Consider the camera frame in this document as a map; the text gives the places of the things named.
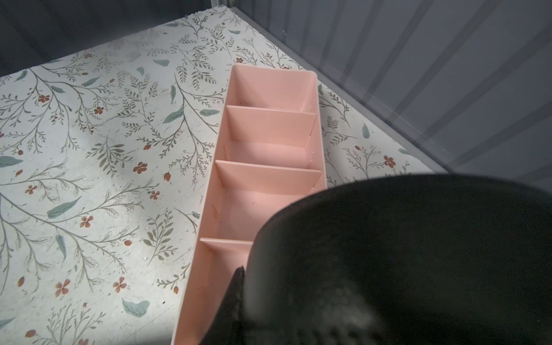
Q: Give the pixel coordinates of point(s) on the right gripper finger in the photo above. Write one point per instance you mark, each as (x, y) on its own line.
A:
(226, 328)

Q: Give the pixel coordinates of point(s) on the pink compartment storage box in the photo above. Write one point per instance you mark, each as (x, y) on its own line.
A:
(269, 154)

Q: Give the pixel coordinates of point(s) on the long black belt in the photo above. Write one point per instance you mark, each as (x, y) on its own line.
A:
(419, 259)

